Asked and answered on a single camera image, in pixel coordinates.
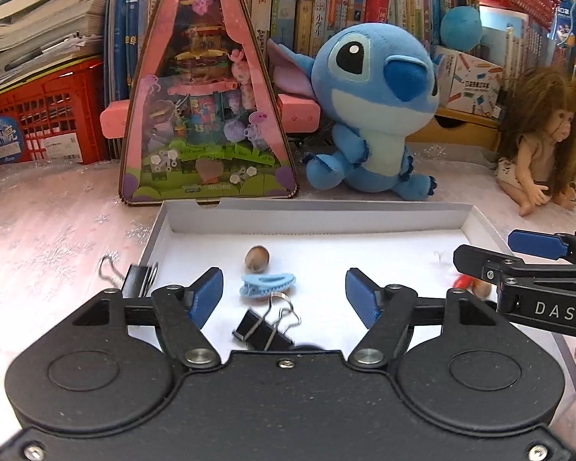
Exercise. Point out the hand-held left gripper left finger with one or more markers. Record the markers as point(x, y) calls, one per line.
point(206, 297)

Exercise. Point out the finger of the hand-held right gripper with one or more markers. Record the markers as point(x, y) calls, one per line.
point(533, 242)
point(475, 259)

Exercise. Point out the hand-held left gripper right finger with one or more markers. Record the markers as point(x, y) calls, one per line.
point(362, 297)

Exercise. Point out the red plastic crayon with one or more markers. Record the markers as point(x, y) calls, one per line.
point(463, 281)

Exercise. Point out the brown nut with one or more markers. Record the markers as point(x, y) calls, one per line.
point(482, 290)
point(258, 257)

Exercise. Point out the white cardboard box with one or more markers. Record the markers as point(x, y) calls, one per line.
point(355, 249)

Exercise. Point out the black binder clip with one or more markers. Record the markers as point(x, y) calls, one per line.
point(137, 281)
point(257, 331)

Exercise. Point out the blue shark hair clip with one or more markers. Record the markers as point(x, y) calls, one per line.
point(266, 285)

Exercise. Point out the black round cap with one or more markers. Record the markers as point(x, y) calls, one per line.
point(307, 347)

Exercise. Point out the brown-haired doll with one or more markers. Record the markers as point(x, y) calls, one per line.
point(537, 144)

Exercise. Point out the wooden drawer box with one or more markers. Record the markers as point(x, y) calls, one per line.
point(456, 129)

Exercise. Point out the printed cardboard box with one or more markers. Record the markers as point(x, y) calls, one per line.
point(470, 81)

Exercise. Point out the pink snowflake tablecloth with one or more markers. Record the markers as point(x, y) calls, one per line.
point(43, 230)

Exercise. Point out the blue alien plush toy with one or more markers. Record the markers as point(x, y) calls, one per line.
point(365, 105)

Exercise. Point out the pink triangular toy box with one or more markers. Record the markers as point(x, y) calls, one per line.
point(206, 105)

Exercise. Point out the blue hanging packet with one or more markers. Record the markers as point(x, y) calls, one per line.
point(564, 19)

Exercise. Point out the blue plush ball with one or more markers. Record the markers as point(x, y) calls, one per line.
point(461, 29)

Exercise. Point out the red plastic basket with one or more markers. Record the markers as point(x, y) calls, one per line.
point(53, 105)

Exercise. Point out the tall blue books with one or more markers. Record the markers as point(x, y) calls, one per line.
point(129, 24)

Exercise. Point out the row of shelved books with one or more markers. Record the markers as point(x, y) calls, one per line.
point(293, 19)

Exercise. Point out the stack of paper books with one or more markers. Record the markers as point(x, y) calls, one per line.
point(38, 9)

